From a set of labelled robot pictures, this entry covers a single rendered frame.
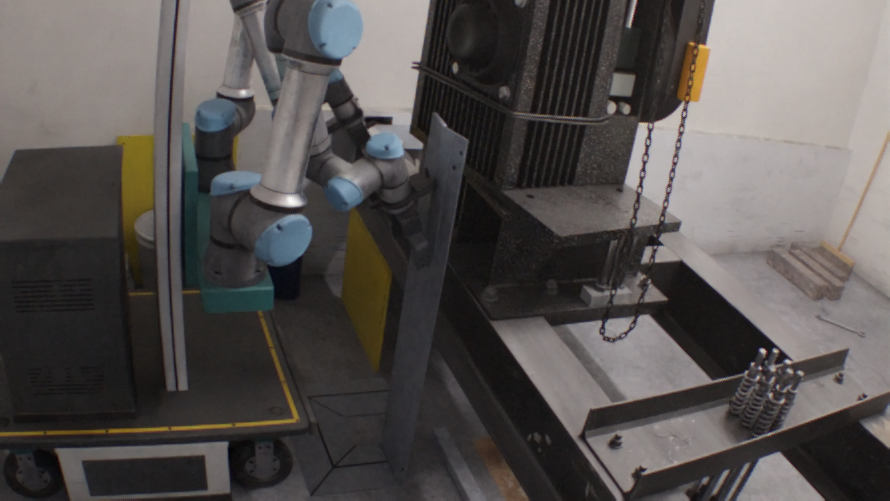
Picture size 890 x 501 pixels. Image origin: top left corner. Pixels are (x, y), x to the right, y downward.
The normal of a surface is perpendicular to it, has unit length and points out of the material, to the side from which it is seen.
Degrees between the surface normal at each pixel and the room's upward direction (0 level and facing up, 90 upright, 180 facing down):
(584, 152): 90
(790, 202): 90
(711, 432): 0
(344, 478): 10
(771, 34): 90
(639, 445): 0
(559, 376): 0
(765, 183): 90
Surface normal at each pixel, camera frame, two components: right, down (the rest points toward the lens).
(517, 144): 0.46, 0.44
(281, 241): 0.66, 0.51
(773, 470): 0.15, -0.89
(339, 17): 0.73, 0.27
